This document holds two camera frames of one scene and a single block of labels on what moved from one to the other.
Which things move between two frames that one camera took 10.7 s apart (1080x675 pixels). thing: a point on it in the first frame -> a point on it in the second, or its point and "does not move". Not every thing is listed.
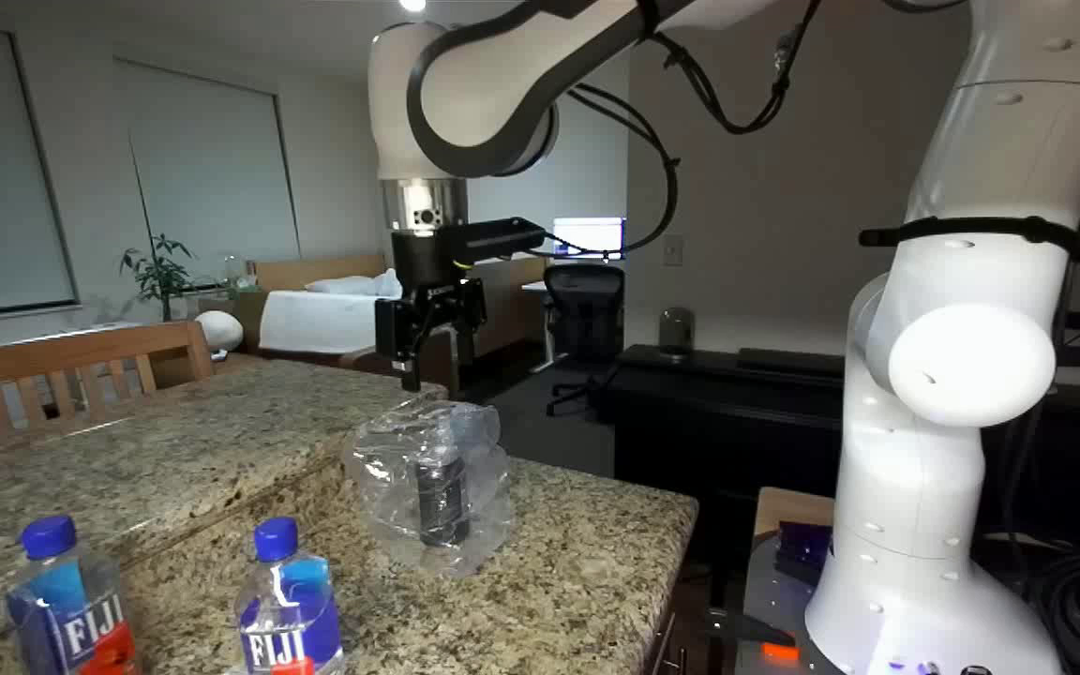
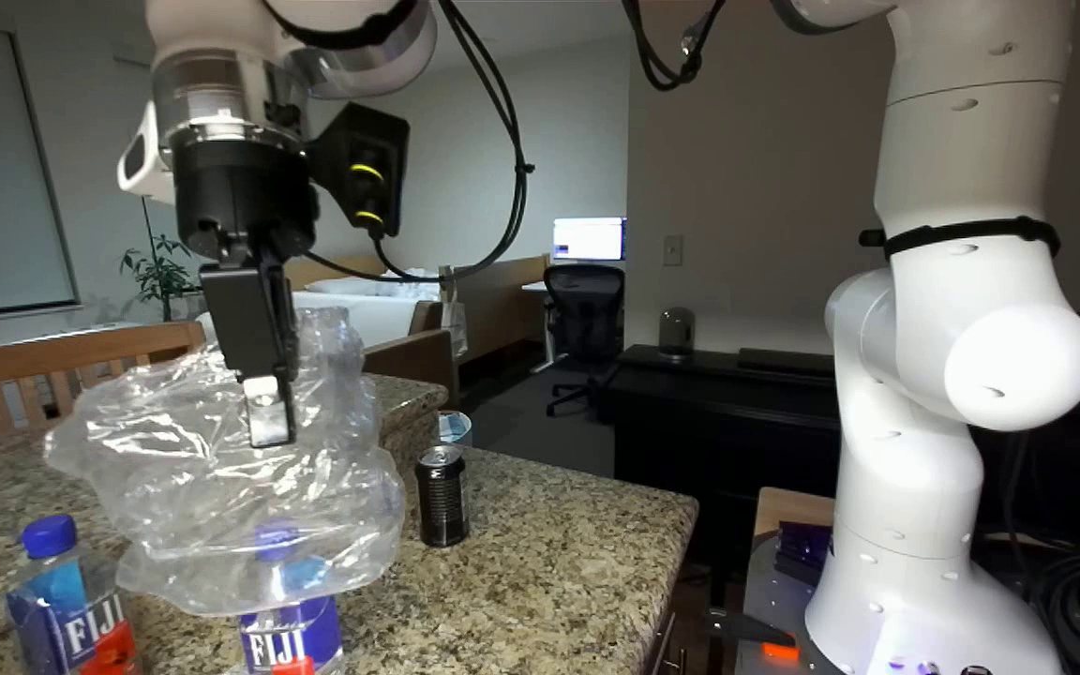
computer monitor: x=601 y=235 does not move
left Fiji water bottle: x=66 y=613 does not move
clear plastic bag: x=434 y=487 -> x=214 y=522
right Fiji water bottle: x=298 y=623 does not move
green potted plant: x=161 y=269 does not move
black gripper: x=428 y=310 -> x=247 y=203
